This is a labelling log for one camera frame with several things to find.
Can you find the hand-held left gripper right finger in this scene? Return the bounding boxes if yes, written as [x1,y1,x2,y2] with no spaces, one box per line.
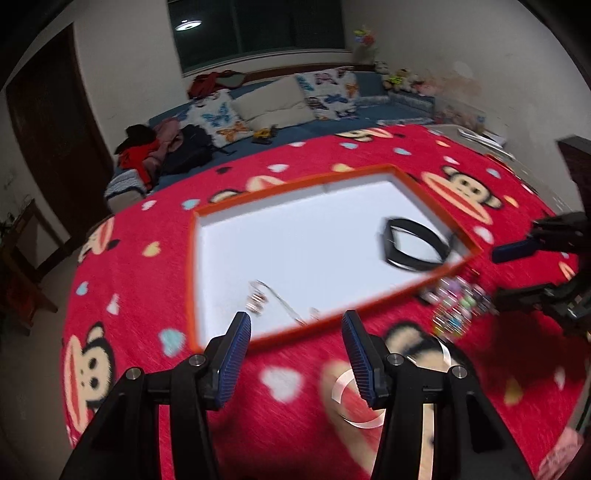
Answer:
[342,310,536,480]

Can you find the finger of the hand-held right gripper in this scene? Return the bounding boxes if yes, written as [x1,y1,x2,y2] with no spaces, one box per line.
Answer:
[493,282,591,325]
[492,211,591,265]

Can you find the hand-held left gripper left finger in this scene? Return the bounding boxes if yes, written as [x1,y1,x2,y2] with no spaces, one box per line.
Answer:
[59,311,252,480]

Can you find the colourful beaded bracelet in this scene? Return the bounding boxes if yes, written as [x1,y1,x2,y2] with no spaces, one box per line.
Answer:
[421,274,498,339]

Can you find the orange-rimmed white tray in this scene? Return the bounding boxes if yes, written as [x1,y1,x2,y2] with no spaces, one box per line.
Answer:
[189,164,484,352]

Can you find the clear bangle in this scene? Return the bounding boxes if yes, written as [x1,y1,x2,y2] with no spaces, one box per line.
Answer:
[331,342,454,430]

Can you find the dark wooden furniture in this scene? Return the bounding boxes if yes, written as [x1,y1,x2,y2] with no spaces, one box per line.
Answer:
[556,135,591,215]

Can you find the red monkey-print blanket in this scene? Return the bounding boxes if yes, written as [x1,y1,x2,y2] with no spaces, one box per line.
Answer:
[60,122,588,480]

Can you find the white flat boards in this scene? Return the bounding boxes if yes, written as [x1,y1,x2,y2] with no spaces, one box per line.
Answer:
[456,126,517,161]

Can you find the pink cloth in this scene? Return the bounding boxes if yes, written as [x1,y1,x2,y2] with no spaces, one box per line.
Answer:
[534,428,586,480]

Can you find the clear storage box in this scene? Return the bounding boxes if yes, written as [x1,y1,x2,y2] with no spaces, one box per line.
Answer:
[433,93,489,134]

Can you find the striped grey cloth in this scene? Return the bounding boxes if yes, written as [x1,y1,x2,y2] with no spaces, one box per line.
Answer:
[104,167,149,202]

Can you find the group of stuffed toys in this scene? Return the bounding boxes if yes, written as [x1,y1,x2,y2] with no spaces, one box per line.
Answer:
[352,24,437,97]

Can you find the blue sofa bed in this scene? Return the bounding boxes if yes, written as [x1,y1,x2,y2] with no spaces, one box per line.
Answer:
[105,69,437,200]

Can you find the black backpack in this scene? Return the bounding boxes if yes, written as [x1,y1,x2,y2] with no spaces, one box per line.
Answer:
[158,124,237,177]

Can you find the red garment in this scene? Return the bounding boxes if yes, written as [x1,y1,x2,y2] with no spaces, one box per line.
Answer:
[118,142,161,191]

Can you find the pink garment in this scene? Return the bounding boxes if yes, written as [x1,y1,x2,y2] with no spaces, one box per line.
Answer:
[151,117,186,163]

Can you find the wooden side table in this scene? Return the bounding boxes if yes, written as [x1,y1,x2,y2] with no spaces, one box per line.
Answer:
[0,198,59,335]

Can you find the small butterfly-print pillow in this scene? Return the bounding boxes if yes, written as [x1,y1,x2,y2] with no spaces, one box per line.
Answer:
[186,89,256,149]

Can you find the large butterfly-print pillow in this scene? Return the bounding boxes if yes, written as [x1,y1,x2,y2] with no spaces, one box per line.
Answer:
[295,66,362,123]

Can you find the beige pillow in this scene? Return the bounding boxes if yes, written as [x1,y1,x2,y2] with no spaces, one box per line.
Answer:
[230,75,317,133]

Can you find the dark red clothes heap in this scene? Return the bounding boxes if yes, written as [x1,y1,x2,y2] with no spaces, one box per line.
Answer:
[187,69,246,100]

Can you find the dark wooden door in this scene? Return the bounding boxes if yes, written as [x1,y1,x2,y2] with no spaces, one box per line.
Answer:
[4,22,117,280]

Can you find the window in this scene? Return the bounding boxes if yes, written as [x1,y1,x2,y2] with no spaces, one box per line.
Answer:
[166,0,348,75]

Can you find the silver necklace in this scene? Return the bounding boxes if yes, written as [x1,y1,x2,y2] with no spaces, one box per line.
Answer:
[244,278,322,327]

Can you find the black bracelet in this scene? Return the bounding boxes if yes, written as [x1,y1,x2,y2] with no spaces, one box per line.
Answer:
[379,216,459,273]

